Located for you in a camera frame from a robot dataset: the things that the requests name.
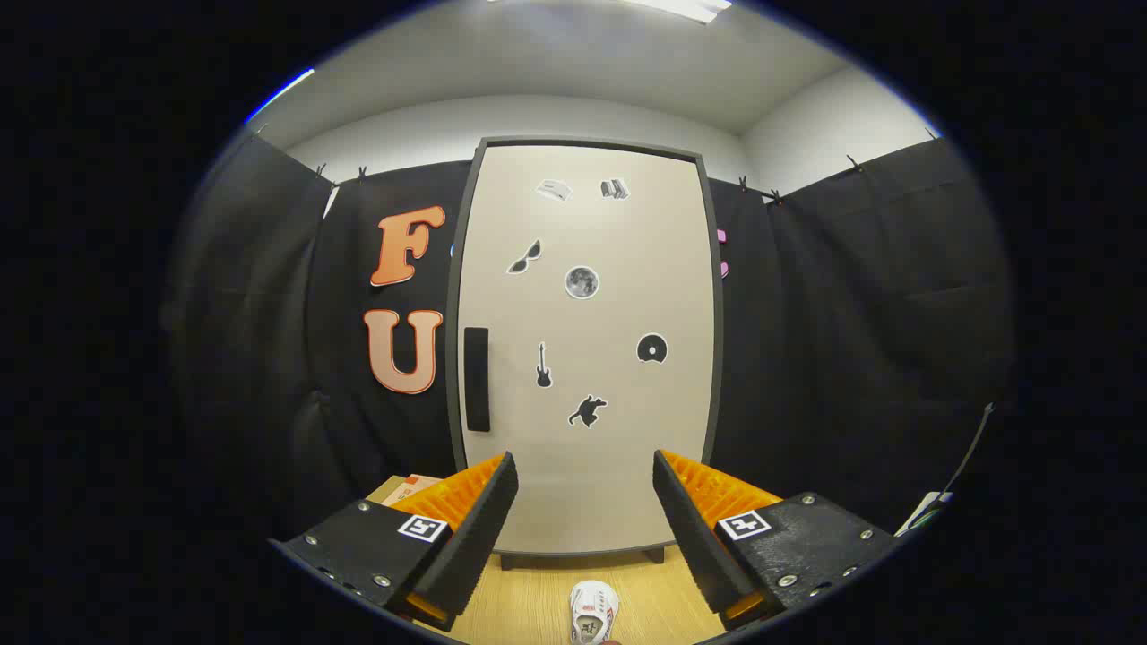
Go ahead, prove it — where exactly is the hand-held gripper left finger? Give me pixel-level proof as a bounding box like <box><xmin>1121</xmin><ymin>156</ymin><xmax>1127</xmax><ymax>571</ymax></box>
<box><xmin>269</xmin><ymin>451</ymin><xmax>521</xmax><ymax>632</ymax></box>

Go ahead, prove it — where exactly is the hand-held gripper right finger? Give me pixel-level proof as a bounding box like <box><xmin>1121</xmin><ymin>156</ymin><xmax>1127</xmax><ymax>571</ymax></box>
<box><xmin>651</xmin><ymin>448</ymin><xmax>897</xmax><ymax>630</ymax></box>

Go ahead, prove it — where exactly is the white canvas shoe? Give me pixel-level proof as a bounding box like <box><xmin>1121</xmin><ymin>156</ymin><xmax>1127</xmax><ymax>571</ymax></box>
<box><xmin>569</xmin><ymin>580</ymin><xmax>620</xmax><ymax>645</ymax></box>

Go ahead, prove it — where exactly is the black door handle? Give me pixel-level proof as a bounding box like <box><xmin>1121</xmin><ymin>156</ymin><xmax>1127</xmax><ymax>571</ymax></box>
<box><xmin>464</xmin><ymin>327</ymin><xmax>492</xmax><ymax>433</ymax></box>

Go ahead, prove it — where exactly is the dark grey shoe cabinet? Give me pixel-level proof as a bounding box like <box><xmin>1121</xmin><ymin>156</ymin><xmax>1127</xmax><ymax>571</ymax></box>
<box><xmin>444</xmin><ymin>136</ymin><xmax>725</xmax><ymax>571</ymax></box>

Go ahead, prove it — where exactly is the beige cover book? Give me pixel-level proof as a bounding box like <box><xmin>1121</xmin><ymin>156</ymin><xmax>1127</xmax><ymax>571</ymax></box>
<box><xmin>381</xmin><ymin>473</ymin><xmax>444</xmax><ymax>512</ymax></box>

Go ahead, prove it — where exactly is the white flat object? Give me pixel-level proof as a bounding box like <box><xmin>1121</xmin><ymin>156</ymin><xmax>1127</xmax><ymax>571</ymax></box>
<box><xmin>896</xmin><ymin>490</ymin><xmax>955</xmax><ymax>537</ymax></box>

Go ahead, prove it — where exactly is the black backdrop cloth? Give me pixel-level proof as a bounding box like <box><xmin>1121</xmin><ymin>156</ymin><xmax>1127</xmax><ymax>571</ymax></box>
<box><xmin>161</xmin><ymin>130</ymin><xmax>1018</xmax><ymax>556</ymax></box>

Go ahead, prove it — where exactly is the thin black pole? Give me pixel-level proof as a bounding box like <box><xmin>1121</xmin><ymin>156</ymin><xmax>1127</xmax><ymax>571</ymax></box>
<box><xmin>950</xmin><ymin>403</ymin><xmax>997</xmax><ymax>494</ymax></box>

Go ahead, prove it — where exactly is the ceiling light strip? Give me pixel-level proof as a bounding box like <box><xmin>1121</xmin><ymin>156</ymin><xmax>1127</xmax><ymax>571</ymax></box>
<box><xmin>244</xmin><ymin>67</ymin><xmax>316</xmax><ymax>125</ymax></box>

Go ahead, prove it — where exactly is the ceiling light panel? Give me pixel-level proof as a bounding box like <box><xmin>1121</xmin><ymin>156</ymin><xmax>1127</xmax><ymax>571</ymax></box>
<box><xmin>623</xmin><ymin>0</ymin><xmax>734</xmax><ymax>25</ymax></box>

